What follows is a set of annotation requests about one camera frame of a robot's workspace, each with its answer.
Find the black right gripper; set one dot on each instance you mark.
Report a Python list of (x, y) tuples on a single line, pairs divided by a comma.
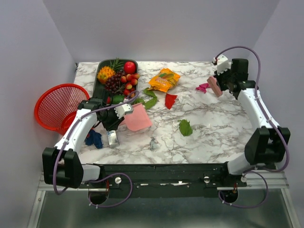
[(218, 77)]

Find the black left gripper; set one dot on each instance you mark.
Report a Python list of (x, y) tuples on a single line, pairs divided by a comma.
[(115, 124)]

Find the pink hand brush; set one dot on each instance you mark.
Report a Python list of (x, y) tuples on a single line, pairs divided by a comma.
[(214, 86)]

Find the silver toothpaste box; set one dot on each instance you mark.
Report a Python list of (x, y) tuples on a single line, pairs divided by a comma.
[(112, 139)]

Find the pink plastic dustpan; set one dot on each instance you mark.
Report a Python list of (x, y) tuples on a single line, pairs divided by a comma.
[(138, 120)]

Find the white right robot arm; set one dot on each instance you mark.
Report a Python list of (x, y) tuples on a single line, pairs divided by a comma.
[(267, 144)]

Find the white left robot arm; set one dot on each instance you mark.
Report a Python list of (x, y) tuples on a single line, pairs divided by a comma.
[(61, 164)]

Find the green toy avocado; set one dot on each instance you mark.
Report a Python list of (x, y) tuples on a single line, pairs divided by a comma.
[(116, 99)]

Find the blue crumpled paper scrap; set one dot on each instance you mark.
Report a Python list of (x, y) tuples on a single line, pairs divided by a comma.
[(94, 138)]

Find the grey fruit tray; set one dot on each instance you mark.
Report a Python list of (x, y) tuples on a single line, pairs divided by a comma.
[(99, 92)]

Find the magenta crumpled paper scrap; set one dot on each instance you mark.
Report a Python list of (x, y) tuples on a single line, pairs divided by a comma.
[(203, 87)]

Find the purple toy grapes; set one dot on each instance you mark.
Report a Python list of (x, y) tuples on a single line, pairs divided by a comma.
[(114, 84)]

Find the toy cherries bunch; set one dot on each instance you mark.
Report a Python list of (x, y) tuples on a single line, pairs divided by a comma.
[(128, 83)]

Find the dark green paper scrap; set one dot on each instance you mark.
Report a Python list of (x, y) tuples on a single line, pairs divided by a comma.
[(150, 101)]

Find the toy pineapple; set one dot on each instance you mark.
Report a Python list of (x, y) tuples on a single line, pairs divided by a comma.
[(109, 70)]

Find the red mesh waste basket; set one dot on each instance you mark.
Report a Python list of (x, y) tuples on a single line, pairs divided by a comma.
[(56, 109)]

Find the red toy apple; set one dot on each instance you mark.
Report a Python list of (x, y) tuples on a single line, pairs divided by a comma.
[(130, 67)]

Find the red paper scrap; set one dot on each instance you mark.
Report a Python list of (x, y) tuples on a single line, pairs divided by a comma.
[(170, 100)]

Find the orange snack bag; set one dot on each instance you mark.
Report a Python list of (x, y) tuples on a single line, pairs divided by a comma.
[(164, 80)]

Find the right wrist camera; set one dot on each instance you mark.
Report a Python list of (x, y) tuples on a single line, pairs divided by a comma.
[(222, 64)]

